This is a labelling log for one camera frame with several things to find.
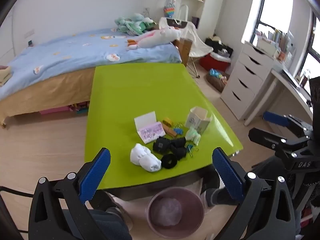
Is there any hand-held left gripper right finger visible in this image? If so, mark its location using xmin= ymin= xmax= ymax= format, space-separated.
xmin=212 ymin=147 xmax=297 ymax=240

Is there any rainbow striped toy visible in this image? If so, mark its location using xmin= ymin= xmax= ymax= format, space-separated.
xmin=164 ymin=4 xmax=177 ymax=18

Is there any person's left leg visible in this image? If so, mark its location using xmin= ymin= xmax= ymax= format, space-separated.
xmin=87 ymin=192 xmax=133 ymax=240

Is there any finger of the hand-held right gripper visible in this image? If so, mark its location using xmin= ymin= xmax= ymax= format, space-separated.
xmin=262 ymin=111 xmax=313 ymax=138
xmin=248 ymin=127 xmax=310 ymax=158

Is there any bed with tan skirt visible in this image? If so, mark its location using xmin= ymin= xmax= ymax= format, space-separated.
xmin=0 ymin=38 xmax=192 ymax=128

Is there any light green cloth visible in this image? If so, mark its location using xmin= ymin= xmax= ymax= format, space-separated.
xmin=185 ymin=127 xmax=202 ymax=147

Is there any white folding chair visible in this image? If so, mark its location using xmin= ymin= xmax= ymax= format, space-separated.
xmin=160 ymin=17 xmax=214 ymax=79

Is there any black hair ring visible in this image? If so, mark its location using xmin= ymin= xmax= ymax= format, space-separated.
xmin=161 ymin=153 xmax=178 ymax=170

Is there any white bag with black trim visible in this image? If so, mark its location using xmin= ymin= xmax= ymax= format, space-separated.
xmin=166 ymin=17 xmax=192 ymax=30

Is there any wooden clothespin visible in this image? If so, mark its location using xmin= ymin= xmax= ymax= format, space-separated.
xmin=161 ymin=122 xmax=177 ymax=137

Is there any black office chair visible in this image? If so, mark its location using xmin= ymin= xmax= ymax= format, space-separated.
xmin=287 ymin=170 xmax=320 ymax=240

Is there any white drawer cabinet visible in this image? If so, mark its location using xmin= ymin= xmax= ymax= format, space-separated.
xmin=220 ymin=41 xmax=278 ymax=120

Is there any white sock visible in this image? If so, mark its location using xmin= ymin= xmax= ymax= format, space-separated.
xmin=130 ymin=143 xmax=162 ymax=172

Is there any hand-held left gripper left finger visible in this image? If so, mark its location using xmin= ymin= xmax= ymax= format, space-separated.
xmin=28 ymin=147 xmax=112 ymax=240

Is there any row of books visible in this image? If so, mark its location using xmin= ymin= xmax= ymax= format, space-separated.
xmin=254 ymin=27 xmax=297 ymax=70

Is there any pink box under bed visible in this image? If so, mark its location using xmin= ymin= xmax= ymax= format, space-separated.
xmin=39 ymin=105 xmax=72 ymax=115

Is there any green plush toy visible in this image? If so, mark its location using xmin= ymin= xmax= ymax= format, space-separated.
xmin=115 ymin=14 xmax=157 ymax=36

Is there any white desk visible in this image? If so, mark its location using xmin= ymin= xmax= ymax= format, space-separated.
xmin=244 ymin=69 xmax=313 ymax=127

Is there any purple plastic waste bin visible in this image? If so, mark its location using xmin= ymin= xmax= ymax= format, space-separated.
xmin=146 ymin=187 xmax=205 ymax=239

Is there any window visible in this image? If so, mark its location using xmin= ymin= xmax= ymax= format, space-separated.
xmin=241 ymin=0 xmax=320 ymax=80

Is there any white paper carton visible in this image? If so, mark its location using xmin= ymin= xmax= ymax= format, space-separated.
xmin=184 ymin=106 xmax=213 ymax=133

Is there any black sock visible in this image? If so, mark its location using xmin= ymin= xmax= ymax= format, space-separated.
xmin=170 ymin=137 xmax=187 ymax=160
xmin=152 ymin=137 xmax=172 ymax=154

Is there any white plush toy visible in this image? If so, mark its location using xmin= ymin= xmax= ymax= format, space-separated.
xmin=126 ymin=28 xmax=182 ymax=50

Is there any folded beige towel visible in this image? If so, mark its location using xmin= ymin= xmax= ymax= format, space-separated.
xmin=0 ymin=65 xmax=12 ymax=87

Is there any red storage box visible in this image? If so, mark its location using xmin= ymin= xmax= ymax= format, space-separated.
xmin=199 ymin=53 xmax=230 ymax=72

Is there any brown basket with toys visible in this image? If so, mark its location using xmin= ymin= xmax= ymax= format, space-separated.
xmin=206 ymin=69 xmax=230 ymax=93

